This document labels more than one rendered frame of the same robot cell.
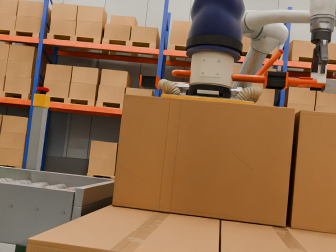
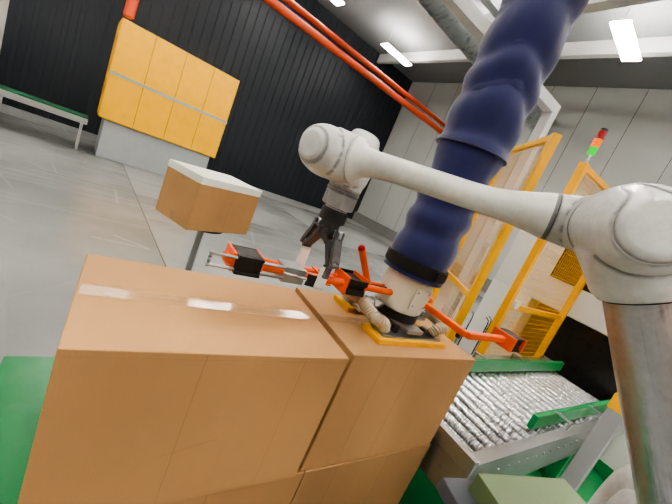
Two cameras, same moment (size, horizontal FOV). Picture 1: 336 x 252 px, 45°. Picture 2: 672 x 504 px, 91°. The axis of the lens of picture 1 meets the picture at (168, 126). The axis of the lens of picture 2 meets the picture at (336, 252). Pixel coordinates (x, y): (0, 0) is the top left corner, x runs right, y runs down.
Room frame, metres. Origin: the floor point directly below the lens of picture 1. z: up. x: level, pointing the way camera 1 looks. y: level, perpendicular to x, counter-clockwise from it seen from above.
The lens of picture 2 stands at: (2.22, -1.17, 1.35)
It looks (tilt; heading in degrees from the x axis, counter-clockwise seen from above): 11 degrees down; 135
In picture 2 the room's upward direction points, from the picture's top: 23 degrees clockwise
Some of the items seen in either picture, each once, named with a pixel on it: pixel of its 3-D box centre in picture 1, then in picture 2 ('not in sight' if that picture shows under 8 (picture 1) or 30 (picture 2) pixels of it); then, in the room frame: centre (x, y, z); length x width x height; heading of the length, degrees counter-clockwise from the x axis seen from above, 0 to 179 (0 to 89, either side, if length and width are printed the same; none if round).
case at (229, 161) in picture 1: (204, 157); (365, 369); (1.59, -0.16, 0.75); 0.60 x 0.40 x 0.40; 82
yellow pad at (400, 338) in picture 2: not in sight; (407, 332); (1.69, -0.17, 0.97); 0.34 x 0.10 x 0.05; 81
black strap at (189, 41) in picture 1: (214, 47); (417, 264); (1.59, -0.15, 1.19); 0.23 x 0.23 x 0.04
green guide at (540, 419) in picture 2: not in sight; (591, 414); (2.13, 1.68, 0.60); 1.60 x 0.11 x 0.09; 82
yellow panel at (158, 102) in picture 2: not in sight; (165, 113); (-6.02, 0.70, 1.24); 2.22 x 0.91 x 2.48; 87
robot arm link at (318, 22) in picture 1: (321, 25); (340, 199); (1.54, -0.56, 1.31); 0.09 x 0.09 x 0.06
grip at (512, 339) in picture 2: (150, 82); (507, 339); (1.89, 0.11, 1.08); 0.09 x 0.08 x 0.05; 171
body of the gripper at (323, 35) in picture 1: (320, 44); (329, 223); (1.54, -0.56, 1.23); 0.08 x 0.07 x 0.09; 171
